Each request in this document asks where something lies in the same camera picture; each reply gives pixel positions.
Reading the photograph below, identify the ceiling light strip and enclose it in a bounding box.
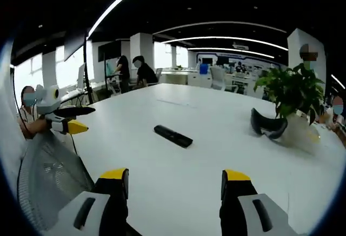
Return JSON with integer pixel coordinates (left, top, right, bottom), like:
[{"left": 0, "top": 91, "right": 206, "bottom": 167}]
[
  {"left": 86, "top": 0, "right": 161, "bottom": 38},
  {"left": 152, "top": 21, "right": 288, "bottom": 36},
  {"left": 161, "top": 36, "right": 289, "bottom": 52}
]

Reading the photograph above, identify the grey mesh office chair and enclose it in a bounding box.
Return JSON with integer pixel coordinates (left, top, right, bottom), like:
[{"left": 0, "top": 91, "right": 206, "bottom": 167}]
[{"left": 17, "top": 130, "right": 95, "bottom": 233}]

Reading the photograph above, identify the white office desk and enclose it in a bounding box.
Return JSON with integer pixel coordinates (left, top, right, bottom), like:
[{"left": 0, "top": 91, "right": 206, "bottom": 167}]
[{"left": 162, "top": 69, "right": 212, "bottom": 87}]

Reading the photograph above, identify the black stand pole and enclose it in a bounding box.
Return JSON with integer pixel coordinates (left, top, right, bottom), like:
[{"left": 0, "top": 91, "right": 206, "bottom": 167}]
[{"left": 84, "top": 29, "right": 94, "bottom": 105}]

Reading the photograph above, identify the black hanging monitor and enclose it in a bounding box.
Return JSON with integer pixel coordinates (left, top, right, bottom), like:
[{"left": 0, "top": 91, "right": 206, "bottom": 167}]
[{"left": 63, "top": 29, "right": 87, "bottom": 61}]

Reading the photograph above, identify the thin gripper cable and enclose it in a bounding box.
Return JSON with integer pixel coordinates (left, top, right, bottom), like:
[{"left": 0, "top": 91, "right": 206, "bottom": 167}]
[{"left": 69, "top": 134, "right": 78, "bottom": 156}]

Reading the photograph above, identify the person's upper body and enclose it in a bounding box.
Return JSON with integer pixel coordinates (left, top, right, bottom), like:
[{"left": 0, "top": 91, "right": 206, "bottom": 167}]
[{"left": 16, "top": 105, "right": 38, "bottom": 125}]

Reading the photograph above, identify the dark grey headset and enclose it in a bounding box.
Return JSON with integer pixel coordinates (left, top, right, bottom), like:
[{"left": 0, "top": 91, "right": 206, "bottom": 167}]
[{"left": 250, "top": 107, "right": 289, "bottom": 140}]

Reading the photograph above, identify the black wall screen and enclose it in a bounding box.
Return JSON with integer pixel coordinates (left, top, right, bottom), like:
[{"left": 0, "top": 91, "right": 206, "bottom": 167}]
[{"left": 97, "top": 41, "right": 122, "bottom": 62}]

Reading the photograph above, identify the green potted plant white pot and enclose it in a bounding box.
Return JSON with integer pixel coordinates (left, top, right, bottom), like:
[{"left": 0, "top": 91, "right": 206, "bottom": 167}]
[{"left": 253, "top": 63, "right": 327, "bottom": 149}]

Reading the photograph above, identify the white desktop monitor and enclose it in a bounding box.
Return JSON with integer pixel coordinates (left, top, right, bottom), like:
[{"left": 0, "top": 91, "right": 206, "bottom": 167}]
[{"left": 77, "top": 63, "right": 87, "bottom": 91}]

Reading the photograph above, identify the black remote control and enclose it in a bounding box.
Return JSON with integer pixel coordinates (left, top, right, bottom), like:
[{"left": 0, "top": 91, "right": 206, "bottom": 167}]
[{"left": 153, "top": 124, "right": 194, "bottom": 149}]

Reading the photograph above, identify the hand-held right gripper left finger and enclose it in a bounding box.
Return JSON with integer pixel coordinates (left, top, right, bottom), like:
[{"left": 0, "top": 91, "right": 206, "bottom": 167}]
[{"left": 40, "top": 167, "right": 141, "bottom": 236}]

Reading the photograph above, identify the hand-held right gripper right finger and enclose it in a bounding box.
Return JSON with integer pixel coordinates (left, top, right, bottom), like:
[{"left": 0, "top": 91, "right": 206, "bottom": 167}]
[{"left": 219, "top": 168, "right": 301, "bottom": 236}]

